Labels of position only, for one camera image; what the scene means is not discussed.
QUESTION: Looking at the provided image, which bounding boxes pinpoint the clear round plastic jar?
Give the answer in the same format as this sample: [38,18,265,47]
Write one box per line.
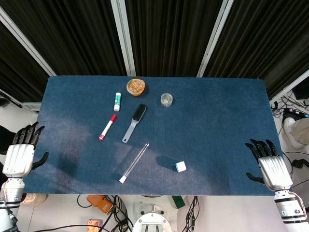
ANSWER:
[160,93,174,108]

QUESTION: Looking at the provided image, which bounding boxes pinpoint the black monitor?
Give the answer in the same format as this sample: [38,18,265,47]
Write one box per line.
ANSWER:
[291,81,309,100]

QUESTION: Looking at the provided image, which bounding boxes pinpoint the green object under table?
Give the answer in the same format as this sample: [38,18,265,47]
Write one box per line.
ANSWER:
[171,195,185,209]

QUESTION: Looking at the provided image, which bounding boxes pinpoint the small orange printed box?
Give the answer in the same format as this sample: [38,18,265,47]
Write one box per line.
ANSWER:
[87,218,103,232]

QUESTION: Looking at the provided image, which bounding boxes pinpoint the white cube eraser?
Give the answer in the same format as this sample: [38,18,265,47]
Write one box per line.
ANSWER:
[175,161,187,173]

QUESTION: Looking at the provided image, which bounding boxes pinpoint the black device with buttons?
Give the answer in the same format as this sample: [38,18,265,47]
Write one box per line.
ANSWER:
[282,107,309,121]

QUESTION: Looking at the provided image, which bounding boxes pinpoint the beige shoe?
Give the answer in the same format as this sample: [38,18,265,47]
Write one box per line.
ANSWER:
[22,193,48,206]

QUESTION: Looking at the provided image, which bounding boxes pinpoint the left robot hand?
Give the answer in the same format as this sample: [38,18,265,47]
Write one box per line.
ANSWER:
[2,121,49,179]

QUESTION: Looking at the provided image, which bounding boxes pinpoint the white frame post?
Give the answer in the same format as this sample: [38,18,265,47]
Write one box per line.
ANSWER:
[0,6,57,77]
[110,0,136,76]
[197,0,235,77]

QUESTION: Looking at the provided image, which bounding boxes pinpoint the orange fruit jelly cup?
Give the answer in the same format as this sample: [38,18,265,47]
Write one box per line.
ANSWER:
[126,78,147,97]

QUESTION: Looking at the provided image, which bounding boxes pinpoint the red white marker pen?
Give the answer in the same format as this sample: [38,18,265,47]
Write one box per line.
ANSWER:
[98,114,117,142]

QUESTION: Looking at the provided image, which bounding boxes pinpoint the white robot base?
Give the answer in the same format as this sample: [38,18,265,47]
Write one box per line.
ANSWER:
[132,195,179,232]

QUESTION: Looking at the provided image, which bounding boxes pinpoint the person's beige trouser leg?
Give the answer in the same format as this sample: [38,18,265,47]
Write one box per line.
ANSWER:
[290,118,309,146]

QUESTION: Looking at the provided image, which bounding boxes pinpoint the black floor cables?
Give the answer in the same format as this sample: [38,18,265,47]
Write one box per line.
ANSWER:
[77,194,135,232]

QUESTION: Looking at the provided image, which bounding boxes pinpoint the black bristle grey brush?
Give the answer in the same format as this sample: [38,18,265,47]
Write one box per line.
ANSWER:
[122,103,147,144]

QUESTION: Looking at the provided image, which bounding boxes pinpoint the blue felt table mat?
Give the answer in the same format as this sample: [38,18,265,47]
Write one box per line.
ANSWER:
[22,76,288,196]

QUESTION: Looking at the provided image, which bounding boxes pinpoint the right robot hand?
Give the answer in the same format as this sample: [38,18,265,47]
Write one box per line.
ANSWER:
[245,139,294,192]

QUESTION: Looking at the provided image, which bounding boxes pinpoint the white shoe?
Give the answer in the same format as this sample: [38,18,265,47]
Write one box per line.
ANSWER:
[283,117,305,149]

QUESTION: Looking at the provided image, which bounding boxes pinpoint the white green glue stick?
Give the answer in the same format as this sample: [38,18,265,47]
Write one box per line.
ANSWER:
[113,92,122,112]

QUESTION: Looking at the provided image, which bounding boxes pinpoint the clear tube white cap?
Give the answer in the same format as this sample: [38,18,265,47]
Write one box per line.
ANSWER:
[119,143,150,183]

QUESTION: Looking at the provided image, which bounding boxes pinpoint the black cable bundle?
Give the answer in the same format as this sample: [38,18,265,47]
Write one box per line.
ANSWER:
[184,195,202,232]

